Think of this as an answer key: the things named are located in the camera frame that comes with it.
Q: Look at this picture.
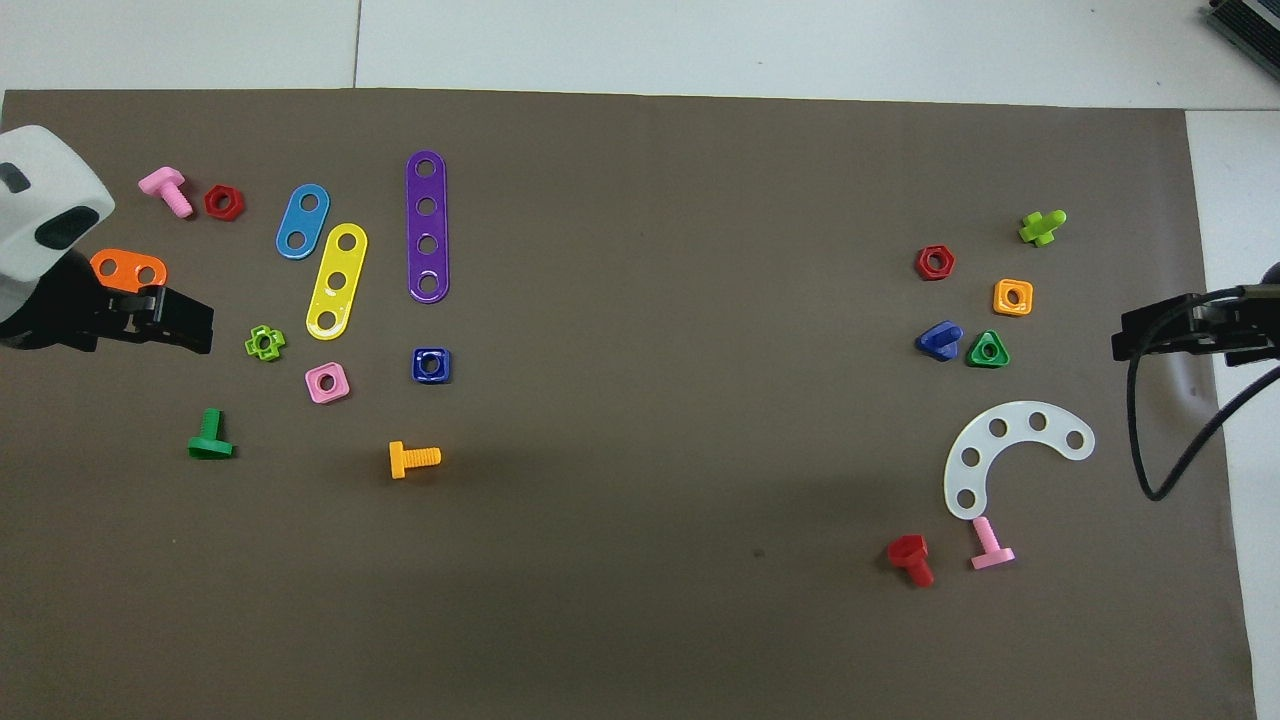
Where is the dark green plastic bolt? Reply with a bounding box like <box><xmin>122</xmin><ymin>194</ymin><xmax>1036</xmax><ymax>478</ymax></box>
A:
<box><xmin>187</xmin><ymin>408</ymin><xmax>237</xmax><ymax>461</ymax></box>

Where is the orange heart-shaped plastic plate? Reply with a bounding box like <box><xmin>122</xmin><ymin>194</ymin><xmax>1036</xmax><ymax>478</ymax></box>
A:
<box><xmin>89</xmin><ymin>249</ymin><xmax>169</xmax><ymax>295</ymax></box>

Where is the blue two-hole plastic plate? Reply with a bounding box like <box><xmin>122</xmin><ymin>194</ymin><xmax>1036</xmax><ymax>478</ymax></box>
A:
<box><xmin>275</xmin><ymin>183</ymin><xmax>332</xmax><ymax>261</ymax></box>

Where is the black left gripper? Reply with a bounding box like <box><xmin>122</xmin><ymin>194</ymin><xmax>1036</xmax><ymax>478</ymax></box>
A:
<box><xmin>0</xmin><ymin>252</ymin><xmax>215</xmax><ymax>355</ymax></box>

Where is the purple four-hole plastic plate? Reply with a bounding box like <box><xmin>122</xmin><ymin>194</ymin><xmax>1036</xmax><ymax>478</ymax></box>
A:
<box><xmin>405</xmin><ymin>150</ymin><xmax>451</xmax><ymax>304</ymax></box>

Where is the red hexagonal-head plastic bolt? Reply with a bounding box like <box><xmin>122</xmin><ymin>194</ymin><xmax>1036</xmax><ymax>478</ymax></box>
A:
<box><xmin>886</xmin><ymin>534</ymin><xmax>937</xmax><ymax>589</ymax></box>

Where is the pink plastic toy bolt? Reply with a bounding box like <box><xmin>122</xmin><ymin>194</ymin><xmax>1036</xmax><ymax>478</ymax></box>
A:
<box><xmin>138</xmin><ymin>166</ymin><xmax>195</xmax><ymax>220</ymax></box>
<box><xmin>969</xmin><ymin>515</ymin><xmax>1017</xmax><ymax>572</ymax></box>

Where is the light green cross-head bolt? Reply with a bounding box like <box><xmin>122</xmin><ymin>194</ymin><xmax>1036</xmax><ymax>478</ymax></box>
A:
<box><xmin>1018</xmin><ymin>209</ymin><xmax>1068</xmax><ymax>248</ymax></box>

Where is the green triangular plastic nut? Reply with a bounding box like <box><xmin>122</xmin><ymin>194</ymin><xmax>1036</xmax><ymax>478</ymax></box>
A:
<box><xmin>965</xmin><ymin>329</ymin><xmax>1012</xmax><ymax>369</ymax></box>

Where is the white curved five-hole plate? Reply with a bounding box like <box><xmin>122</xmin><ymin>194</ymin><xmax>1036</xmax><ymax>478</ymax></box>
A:
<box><xmin>943</xmin><ymin>401</ymin><xmax>1097</xmax><ymax>522</ymax></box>

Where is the orange plastic toy bolt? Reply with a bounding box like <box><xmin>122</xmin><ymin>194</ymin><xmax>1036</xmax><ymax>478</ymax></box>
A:
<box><xmin>388</xmin><ymin>440</ymin><xmax>443</xmax><ymax>481</ymax></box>

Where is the yellow three-hole plastic plate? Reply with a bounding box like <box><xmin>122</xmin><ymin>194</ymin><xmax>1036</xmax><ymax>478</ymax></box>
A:
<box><xmin>305</xmin><ymin>222</ymin><xmax>370</xmax><ymax>342</ymax></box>

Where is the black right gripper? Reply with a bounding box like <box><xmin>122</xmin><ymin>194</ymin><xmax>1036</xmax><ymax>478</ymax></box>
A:
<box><xmin>1112</xmin><ymin>261</ymin><xmax>1280</xmax><ymax>366</ymax></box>

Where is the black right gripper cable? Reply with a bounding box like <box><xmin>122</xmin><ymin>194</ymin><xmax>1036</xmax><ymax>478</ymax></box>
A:
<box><xmin>1127</xmin><ymin>285</ymin><xmax>1280</xmax><ymax>502</ymax></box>

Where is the blue triangular-head plastic bolt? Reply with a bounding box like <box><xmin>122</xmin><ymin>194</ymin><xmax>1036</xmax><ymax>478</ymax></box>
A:
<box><xmin>914</xmin><ymin>320</ymin><xmax>965</xmax><ymax>363</ymax></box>

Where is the brown table mat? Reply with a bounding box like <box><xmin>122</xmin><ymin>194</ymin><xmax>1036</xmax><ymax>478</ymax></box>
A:
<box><xmin>0</xmin><ymin>88</ymin><xmax>1259</xmax><ymax>720</ymax></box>

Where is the grey ribbed device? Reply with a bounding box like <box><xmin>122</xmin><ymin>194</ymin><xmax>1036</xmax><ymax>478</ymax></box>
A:
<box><xmin>1203</xmin><ymin>0</ymin><xmax>1280</xmax><ymax>84</ymax></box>

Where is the pink square plastic nut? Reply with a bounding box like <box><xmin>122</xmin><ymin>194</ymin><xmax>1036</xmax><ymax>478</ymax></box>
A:
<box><xmin>304</xmin><ymin>361</ymin><xmax>352</xmax><ymax>405</ymax></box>

